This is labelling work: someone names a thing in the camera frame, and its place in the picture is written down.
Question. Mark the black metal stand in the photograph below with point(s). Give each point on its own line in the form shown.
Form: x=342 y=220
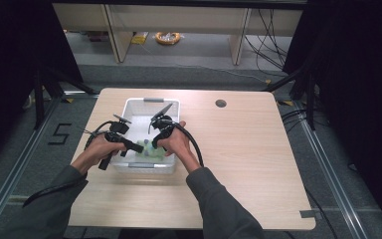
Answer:
x=39 y=99
x=310 y=99

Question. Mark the black curtain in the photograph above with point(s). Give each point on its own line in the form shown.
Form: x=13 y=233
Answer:
x=10 y=66
x=358 y=83

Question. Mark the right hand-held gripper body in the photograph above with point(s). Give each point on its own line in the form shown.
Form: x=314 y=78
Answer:
x=165 y=124

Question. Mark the aluminium floor rail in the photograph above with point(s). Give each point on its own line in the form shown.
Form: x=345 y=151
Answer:
x=13 y=176
x=331 y=176

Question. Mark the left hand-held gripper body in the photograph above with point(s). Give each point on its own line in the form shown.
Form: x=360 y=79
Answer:
x=118 y=127

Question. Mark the white perforated plastic basket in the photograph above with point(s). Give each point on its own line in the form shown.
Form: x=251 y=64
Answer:
x=140 y=124

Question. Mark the grey tape piece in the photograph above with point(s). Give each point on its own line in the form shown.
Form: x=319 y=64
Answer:
x=307 y=214

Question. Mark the beige wooden shelf unit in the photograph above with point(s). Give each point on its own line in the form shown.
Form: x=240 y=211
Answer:
x=179 y=20

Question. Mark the yellow packet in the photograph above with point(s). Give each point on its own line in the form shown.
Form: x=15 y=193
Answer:
x=139 y=39

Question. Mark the yellow black floor tape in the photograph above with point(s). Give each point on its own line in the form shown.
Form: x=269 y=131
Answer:
x=286 y=103
x=68 y=100

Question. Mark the person's right hand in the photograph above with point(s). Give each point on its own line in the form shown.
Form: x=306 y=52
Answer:
x=179 y=144

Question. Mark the round grey table grommet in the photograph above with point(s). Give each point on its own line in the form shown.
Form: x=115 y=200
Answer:
x=221 y=103

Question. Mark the person's left hand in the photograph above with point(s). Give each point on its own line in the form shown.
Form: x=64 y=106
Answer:
x=99 y=149

